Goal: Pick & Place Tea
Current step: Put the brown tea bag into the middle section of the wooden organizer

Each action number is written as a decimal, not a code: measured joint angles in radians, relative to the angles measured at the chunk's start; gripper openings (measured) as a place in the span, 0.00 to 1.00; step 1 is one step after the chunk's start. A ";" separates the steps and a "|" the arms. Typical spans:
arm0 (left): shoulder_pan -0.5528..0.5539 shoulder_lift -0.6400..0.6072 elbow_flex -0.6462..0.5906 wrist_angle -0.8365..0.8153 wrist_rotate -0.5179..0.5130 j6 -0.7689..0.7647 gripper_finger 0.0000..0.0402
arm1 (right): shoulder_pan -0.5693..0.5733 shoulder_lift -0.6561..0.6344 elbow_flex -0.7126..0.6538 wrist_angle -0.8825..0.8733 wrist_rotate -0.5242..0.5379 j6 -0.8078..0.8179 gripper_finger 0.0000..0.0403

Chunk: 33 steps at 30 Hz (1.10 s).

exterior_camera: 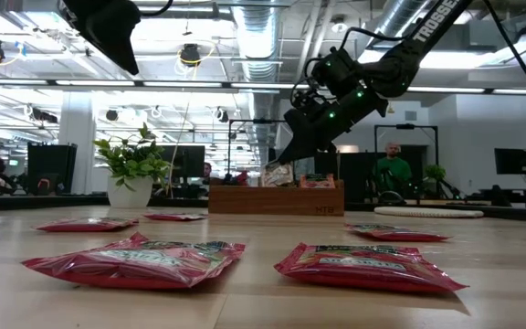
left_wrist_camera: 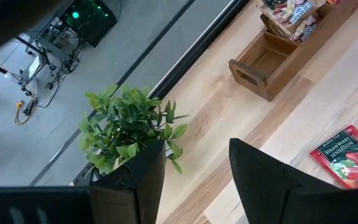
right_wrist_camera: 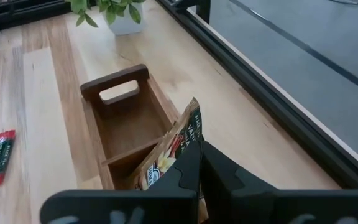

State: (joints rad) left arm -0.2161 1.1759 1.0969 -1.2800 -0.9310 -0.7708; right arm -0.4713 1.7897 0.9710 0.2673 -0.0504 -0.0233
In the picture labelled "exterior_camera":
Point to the orange tea packet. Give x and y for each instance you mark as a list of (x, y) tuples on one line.
[(318, 181)]

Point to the green plant in white pot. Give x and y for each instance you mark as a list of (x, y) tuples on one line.
[(130, 192)]

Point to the long ceiling light strip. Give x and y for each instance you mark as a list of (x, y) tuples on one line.
[(181, 84)]

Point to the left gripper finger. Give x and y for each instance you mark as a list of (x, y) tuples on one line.
[(103, 39), (128, 36)]

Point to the red tea packet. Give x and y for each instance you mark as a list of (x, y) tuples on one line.
[(139, 267), (174, 217), (395, 234), (363, 269), (87, 224)]

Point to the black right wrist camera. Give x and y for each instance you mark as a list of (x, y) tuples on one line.
[(308, 98)]

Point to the wooden compartment box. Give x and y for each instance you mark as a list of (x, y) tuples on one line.
[(272, 201)]

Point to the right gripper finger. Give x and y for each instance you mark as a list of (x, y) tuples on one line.
[(306, 137)]

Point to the small green plant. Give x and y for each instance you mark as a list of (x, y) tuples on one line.
[(434, 172)]

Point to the black computer monitor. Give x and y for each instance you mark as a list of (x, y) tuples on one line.
[(190, 160)]

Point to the large black monitor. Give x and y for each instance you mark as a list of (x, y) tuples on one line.
[(50, 160)]

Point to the small black monitor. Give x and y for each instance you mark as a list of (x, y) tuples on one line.
[(512, 161)]

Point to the round wooden coaster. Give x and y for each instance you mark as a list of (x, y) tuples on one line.
[(427, 212)]

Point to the black gantry frame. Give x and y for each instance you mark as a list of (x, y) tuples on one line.
[(254, 121), (404, 126)]

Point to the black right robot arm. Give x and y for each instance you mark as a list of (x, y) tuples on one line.
[(427, 27)]

